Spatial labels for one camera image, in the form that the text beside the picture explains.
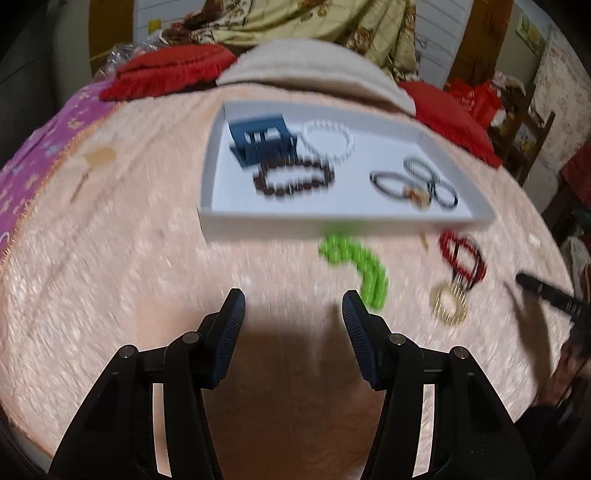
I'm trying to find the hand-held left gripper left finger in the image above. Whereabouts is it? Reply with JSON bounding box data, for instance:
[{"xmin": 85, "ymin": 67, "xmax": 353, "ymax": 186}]
[{"xmin": 48, "ymin": 288, "xmax": 247, "ymax": 480}]

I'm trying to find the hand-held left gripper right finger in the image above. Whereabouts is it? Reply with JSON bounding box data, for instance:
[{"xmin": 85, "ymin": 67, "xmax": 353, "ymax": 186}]
[{"xmin": 342, "ymin": 290, "xmax": 536, "ymax": 480}]

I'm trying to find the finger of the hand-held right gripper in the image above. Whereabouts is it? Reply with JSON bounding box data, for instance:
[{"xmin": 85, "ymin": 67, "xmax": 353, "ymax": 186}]
[{"xmin": 516, "ymin": 272, "xmax": 585, "ymax": 315}]

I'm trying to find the green bead bracelet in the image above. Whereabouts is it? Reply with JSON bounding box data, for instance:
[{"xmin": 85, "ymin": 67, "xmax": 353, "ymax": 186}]
[{"xmin": 318, "ymin": 234, "xmax": 391, "ymax": 311}]

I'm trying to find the gold spiral hair tie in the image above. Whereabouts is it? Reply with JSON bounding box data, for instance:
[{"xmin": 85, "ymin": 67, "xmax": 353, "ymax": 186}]
[{"xmin": 430, "ymin": 281, "xmax": 469, "ymax": 324}]

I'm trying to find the red bead bracelet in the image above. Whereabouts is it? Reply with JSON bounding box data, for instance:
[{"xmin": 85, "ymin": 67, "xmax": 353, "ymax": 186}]
[{"xmin": 438, "ymin": 231, "xmax": 488, "ymax": 282}]

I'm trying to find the white shallow cardboard box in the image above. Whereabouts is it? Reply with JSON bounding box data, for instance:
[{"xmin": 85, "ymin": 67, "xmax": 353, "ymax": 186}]
[{"xmin": 198, "ymin": 100, "xmax": 495, "ymax": 241}]

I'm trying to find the hair tie with cartoon charm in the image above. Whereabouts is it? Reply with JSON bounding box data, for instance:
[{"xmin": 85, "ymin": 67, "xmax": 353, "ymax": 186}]
[{"xmin": 370, "ymin": 171, "xmax": 432, "ymax": 209}]

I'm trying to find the brown bead bracelet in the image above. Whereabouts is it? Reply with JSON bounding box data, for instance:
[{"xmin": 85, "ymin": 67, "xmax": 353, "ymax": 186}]
[{"xmin": 253, "ymin": 156, "xmax": 337, "ymax": 199}]

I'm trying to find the white bead bracelet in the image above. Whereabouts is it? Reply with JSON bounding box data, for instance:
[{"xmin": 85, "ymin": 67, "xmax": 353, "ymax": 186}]
[{"xmin": 301, "ymin": 121, "xmax": 354, "ymax": 163}]

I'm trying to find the blue hair claw clip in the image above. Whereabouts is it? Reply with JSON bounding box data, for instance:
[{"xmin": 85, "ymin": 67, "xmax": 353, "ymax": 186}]
[{"xmin": 227, "ymin": 113, "xmax": 298, "ymax": 168}]

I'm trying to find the wooden chair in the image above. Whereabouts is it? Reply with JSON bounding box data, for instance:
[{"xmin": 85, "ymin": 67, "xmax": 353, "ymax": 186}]
[{"xmin": 489, "ymin": 83, "xmax": 555, "ymax": 185}]

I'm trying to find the red plain pillow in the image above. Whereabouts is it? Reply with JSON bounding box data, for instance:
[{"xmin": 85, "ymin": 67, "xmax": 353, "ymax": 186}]
[{"xmin": 398, "ymin": 80, "xmax": 502, "ymax": 168}]

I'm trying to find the red shopping bag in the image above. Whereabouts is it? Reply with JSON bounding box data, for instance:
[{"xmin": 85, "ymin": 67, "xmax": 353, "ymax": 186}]
[{"xmin": 445, "ymin": 78, "xmax": 504, "ymax": 127}]

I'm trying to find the gold pendant with beige tag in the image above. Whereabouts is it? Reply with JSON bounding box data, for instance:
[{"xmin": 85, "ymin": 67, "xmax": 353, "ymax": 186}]
[{"xmin": 69, "ymin": 148, "xmax": 116, "ymax": 204}]

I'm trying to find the purple flower print sheet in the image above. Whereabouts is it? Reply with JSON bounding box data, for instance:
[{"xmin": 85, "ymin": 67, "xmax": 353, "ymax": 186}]
[{"xmin": 0, "ymin": 83, "xmax": 121, "ymax": 259}]

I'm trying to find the red ruffled pillow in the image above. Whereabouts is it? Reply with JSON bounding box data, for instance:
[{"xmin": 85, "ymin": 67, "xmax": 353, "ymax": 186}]
[{"xmin": 99, "ymin": 45, "xmax": 238, "ymax": 101}]

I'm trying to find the beige pillow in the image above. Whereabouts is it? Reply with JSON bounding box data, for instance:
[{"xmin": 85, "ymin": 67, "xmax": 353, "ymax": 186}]
[{"xmin": 216, "ymin": 39, "xmax": 416, "ymax": 116}]

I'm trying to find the clear plastic bag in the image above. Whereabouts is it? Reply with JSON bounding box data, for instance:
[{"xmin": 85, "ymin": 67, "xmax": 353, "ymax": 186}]
[{"xmin": 95, "ymin": 34, "xmax": 162, "ymax": 77}]

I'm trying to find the floral quilt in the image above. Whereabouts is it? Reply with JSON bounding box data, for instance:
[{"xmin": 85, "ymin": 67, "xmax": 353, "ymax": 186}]
[{"xmin": 185, "ymin": 0, "xmax": 419, "ymax": 81}]

